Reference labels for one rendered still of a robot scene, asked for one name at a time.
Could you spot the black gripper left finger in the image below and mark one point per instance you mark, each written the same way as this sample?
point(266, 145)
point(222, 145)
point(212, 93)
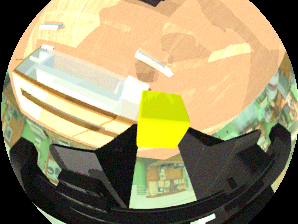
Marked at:
point(113, 163)

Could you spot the small yellow block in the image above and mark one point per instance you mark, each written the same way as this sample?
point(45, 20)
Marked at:
point(162, 120)

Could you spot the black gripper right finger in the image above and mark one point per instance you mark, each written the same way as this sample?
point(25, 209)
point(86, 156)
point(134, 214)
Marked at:
point(206, 157)

